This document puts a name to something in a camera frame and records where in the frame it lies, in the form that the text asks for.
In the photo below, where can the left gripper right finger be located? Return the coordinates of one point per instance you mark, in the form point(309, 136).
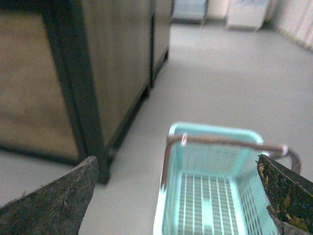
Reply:
point(290, 197)

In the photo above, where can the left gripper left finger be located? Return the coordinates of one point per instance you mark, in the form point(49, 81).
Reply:
point(57, 208)

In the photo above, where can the light blue plastic basket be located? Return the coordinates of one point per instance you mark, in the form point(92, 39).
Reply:
point(211, 189)

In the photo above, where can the brown basket handle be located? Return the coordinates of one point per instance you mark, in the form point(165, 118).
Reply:
point(284, 150)

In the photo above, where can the wooden display cabinet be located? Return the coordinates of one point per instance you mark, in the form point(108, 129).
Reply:
point(73, 74)

